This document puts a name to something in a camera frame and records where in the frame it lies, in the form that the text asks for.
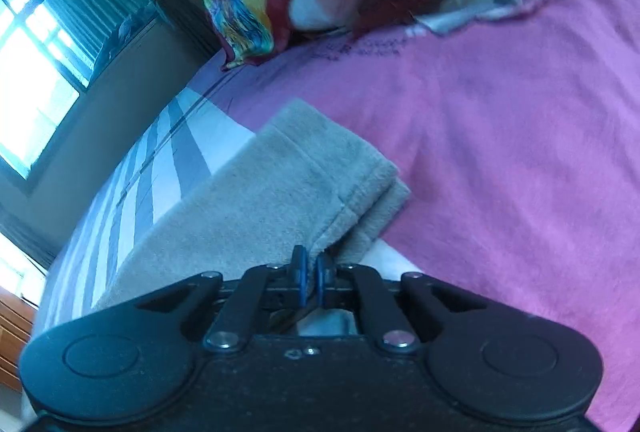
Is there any large window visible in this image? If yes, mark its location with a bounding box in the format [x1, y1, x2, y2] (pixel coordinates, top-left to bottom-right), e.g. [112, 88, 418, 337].
[0, 0, 160, 183]

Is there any white crumpled cloth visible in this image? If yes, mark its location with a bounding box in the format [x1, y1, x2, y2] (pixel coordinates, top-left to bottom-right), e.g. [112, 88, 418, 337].
[415, 0, 526, 37]

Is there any pink and grey striped bed sheet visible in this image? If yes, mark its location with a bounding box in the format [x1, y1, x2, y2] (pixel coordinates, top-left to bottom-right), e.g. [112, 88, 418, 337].
[37, 0, 640, 432]

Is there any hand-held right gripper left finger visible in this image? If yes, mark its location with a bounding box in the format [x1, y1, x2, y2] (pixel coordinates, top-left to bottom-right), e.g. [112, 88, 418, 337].
[135, 245, 310, 354]

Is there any wooden furniture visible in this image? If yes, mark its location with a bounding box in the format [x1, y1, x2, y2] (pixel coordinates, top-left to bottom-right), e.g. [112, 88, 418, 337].
[0, 289, 38, 395]

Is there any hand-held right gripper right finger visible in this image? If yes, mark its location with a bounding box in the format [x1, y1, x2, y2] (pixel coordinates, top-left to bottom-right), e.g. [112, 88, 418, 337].
[316, 252, 501, 354]

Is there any small window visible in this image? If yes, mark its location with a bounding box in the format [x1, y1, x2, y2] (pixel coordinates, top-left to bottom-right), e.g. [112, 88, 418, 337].
[0, 234, 43, 300]

